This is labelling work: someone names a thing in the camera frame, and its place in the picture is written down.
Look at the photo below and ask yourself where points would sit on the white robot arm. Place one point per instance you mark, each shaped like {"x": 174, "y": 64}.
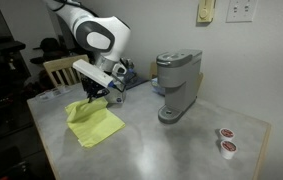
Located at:
{"x": 97, "y": 36}

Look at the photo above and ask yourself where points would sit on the dark blue placemat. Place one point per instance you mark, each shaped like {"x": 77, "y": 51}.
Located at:
{"x": 138, "y": 82}

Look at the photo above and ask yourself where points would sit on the blue and white pack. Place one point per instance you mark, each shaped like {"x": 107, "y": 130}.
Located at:
{"x": 155, "y": 86}

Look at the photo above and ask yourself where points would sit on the white light switch plate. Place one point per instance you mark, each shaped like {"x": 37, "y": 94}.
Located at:
{"x": 242, "y": 10}

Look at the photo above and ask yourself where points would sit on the black hat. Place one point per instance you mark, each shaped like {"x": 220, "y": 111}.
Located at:
{"x": 49, "y": 45}

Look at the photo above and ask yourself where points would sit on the beige wall thermostat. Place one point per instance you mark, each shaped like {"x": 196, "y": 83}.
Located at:
{"x": 206, "y": 11}

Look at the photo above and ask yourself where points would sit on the yellow-green microfiber cloth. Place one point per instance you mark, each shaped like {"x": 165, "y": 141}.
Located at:
{"x": 94, "y": 126}

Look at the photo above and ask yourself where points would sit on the light wooden chair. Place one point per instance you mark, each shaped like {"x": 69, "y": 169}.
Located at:
{"x": 64, "y": 71}

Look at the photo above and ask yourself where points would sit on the black shelf stand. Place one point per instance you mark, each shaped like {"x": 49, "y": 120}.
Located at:
{"x": 1, "y": 46}

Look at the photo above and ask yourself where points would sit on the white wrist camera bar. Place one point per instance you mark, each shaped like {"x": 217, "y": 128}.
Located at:
{"x": 92, "y": 74}

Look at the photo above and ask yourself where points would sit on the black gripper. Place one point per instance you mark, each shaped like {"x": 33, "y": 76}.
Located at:
{"x": 92, "y": 87}

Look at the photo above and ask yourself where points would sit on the grey pod coffee maker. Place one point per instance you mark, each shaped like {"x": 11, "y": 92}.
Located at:
{"x": 177, "y": 80}

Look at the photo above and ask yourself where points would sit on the grey speckled tissue box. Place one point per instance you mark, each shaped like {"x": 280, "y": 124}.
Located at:
{"x": 118, "y": 97}

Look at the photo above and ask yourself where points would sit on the clear plastic tray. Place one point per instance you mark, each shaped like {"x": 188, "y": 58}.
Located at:
{"x": 52, "y": 94}

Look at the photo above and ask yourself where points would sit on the white coffee pod red lid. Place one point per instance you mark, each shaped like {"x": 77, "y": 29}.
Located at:
{"x": 229, "y": 150}
{"x": 227, "y": 134}

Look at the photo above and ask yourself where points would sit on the metal utensil holder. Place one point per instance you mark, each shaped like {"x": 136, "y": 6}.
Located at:
{"x": 130, "y": 65}

